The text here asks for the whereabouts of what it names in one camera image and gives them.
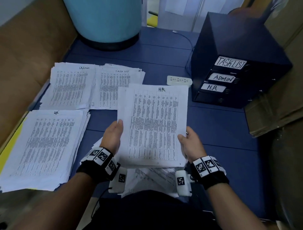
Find person's left hand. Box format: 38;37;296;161
99;119;125;156

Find person's right hand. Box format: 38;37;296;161
177;125;208;163

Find printed paper sheet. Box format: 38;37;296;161
115;84;189;168

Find neat stack of printed papers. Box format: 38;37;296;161
0;109;92;193
39;62;100;111
90;64;146;111

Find yellow folder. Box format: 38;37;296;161
0;121;27;173

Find person's right forearm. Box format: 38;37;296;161
206;185;268;230

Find person's left forearm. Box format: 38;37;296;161
16;172;98;230

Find person's dark trousers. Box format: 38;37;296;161
83;190;223;230

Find black marker wristband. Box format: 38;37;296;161
77;146;121;185
191;155;230;191

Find white power strip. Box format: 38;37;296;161
167;75;193;87

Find brown cardboard box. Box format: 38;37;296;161
244;0;303;138

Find teal cylindrical barrel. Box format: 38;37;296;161
63;0;143;51

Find yellow plastic item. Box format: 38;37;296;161
147;12;159;27

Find white partition panel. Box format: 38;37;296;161
141;0;244;33

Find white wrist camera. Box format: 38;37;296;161
175;170;193;197
109;167;128;193

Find black camera cable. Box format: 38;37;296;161
90;187;112;221

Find thin power cable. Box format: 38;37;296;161
172;30;196;76

